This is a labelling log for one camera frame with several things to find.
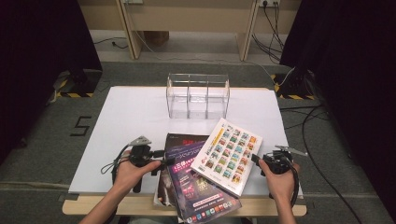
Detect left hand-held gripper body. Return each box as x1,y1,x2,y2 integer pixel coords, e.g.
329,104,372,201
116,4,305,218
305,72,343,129
128,135,157,168

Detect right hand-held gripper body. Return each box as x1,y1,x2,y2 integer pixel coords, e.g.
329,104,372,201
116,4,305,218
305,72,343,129
262,145,309,175

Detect dark brown magazine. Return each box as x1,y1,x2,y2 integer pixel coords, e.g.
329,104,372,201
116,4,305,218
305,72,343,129
153,133,210,209

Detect white book with colourful squares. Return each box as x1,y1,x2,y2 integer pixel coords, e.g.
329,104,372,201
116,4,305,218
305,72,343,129
190,117,263,199

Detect purple book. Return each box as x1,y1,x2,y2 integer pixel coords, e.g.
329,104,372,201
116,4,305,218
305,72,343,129
164,140,243,224

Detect clear acrylic book rack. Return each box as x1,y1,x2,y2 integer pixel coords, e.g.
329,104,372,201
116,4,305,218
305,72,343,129
165,73,231,120

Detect person's right hand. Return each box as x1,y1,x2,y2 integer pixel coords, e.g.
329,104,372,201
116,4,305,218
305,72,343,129
258,160,302,202

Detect person's left hand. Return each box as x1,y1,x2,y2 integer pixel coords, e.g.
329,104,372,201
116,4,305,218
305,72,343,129
113,151,163,194

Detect white table board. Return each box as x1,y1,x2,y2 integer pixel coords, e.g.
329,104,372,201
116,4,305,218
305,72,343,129
68,86,304,198

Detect black stand base striped tape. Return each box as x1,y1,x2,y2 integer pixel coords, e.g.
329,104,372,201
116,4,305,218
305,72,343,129
50,68,104,99
270,73,317,101

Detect white book with green text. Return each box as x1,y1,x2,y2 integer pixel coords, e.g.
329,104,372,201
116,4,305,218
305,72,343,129
279,0,396,218

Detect brown cardboard box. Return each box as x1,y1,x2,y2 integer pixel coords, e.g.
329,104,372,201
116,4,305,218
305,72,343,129
143,31,171,48

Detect beige wooden desk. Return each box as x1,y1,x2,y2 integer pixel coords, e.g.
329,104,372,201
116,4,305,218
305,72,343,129
78,0,302,62

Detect black curtain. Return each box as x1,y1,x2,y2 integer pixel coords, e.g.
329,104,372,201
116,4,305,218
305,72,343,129
0,0,104,166

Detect long black floor cables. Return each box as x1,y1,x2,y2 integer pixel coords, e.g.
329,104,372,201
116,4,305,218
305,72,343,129
279,104,363,224

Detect thin black floor cable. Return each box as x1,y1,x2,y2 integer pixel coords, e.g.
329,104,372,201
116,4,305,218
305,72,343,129
92,36,129,50

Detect black cables from socket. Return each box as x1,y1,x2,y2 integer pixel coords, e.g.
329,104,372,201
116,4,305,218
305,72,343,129
251,3,286,63

